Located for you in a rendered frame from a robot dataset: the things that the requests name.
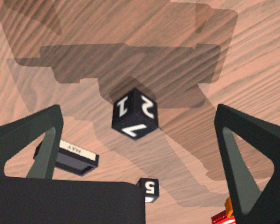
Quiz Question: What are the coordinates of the orange multimeter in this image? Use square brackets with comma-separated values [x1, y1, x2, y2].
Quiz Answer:
[225, 197, 234, 218]

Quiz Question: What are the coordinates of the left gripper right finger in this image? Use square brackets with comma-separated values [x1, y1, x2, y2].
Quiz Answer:
[214, 104, 280, 224]

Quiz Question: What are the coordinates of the black number cube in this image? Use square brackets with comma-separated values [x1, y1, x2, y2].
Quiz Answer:
[136, 178, 159, 203]
[111, 88, 159, 141]

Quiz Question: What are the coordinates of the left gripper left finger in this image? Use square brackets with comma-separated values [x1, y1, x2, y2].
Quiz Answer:
[0, 104, 64, 179]

